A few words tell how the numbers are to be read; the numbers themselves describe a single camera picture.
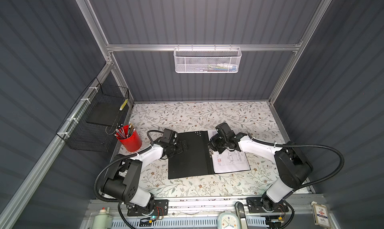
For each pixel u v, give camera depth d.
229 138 0.69
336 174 0.46
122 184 0.44
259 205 0.72
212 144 0.81
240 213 0.68
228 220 0.68
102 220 0.65
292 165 0.46
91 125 0.72
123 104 0.82
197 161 0.88
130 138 0.85
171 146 0.78
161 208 0.72
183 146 0.83
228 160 0.89
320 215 0.70
